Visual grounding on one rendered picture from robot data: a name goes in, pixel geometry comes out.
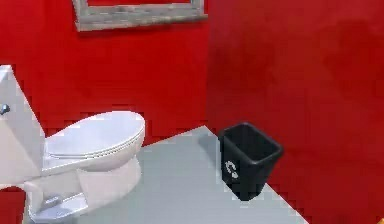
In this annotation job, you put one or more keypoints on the white toilet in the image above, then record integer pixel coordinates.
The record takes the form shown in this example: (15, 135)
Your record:
(93, 140)

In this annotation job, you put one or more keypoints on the black waste bin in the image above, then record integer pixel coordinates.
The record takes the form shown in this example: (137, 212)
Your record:
(248, 160)

